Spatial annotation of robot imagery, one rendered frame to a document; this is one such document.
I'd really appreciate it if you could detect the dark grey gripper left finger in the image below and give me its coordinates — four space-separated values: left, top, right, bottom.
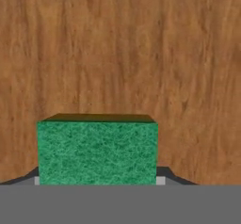
0 166 40 186

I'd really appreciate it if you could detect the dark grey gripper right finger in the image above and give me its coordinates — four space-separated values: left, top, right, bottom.
155 166 200 186

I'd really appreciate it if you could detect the green sponge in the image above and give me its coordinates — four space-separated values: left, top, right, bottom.
36 113 159 186

